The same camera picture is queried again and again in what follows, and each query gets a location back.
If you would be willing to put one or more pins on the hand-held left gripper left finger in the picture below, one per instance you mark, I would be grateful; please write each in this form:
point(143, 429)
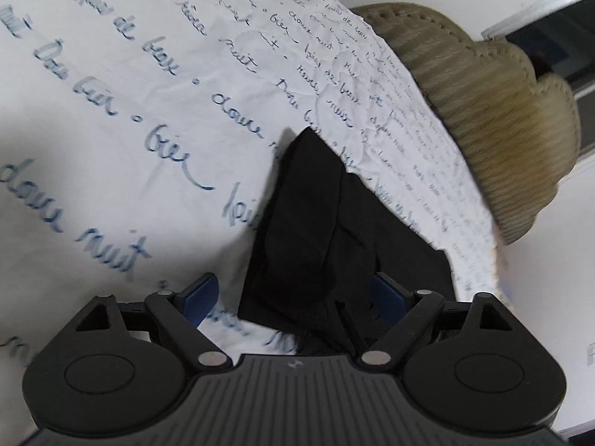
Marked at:
point(201, 298)

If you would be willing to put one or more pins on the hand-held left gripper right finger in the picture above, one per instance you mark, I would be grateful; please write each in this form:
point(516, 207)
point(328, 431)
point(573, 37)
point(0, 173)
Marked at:
point(384, 298)

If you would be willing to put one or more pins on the black pants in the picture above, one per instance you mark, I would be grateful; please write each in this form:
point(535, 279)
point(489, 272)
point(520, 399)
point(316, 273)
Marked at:
point(307, 223)

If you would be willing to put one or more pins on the white script-print bed sheet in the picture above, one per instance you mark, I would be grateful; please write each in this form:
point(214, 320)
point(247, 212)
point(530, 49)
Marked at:
point(116, 172)

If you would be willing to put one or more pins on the olive padded headboard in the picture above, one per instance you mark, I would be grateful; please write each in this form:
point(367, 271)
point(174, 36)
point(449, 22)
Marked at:
point(488, 116)

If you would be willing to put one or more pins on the white framed dark window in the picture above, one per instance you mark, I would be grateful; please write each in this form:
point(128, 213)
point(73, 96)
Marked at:
point(548, 32)

